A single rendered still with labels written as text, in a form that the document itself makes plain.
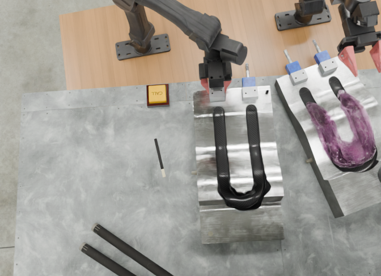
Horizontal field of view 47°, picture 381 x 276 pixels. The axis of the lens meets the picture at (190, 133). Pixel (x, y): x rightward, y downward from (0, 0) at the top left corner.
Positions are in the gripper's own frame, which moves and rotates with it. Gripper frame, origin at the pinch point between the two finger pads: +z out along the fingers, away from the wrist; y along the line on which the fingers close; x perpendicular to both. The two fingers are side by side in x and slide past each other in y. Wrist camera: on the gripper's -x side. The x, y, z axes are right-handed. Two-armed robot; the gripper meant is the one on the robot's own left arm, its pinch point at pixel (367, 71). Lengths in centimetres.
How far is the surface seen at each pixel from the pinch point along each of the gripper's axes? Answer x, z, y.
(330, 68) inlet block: 31.6, -13.1, 1.9
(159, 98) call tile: 36, -15, -57
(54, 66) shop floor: 122, -74, -119
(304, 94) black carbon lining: 34.7, -6.5, -8.0
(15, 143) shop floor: 121, -33, -144
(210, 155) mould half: 30, 9, -43
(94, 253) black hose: 35, 33, -86
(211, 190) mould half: 25, 21, -45
